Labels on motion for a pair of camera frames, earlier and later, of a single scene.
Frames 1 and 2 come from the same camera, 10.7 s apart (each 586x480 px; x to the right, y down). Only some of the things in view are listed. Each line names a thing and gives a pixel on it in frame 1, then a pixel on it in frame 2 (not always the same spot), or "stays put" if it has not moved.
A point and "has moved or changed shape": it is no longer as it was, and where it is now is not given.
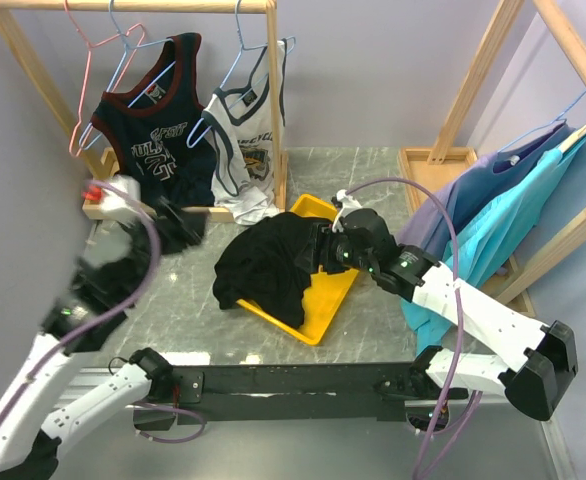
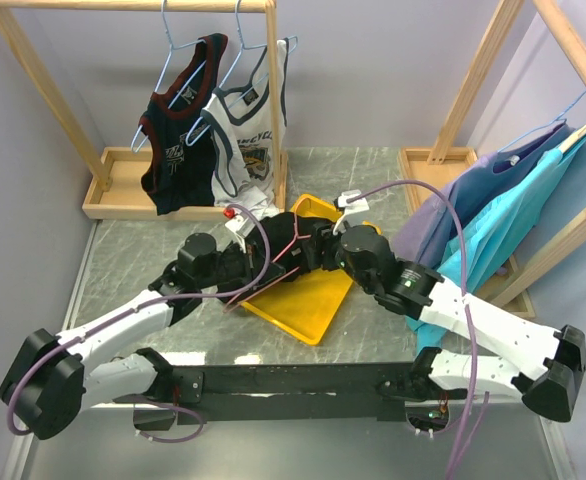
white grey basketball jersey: [238, 128] stays put
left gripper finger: [178, 229] to [255, 270]
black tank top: [262, 265] has moved or changed shape
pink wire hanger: [80, 111] to [298, 235]
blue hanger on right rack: [560, 118] stays put
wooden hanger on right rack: [571, 142] stays put
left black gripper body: [142, 240] to [229, 266]
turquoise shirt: [497, 243] stays put
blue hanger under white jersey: [242, 49] stays put
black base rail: [365, 392] stays put
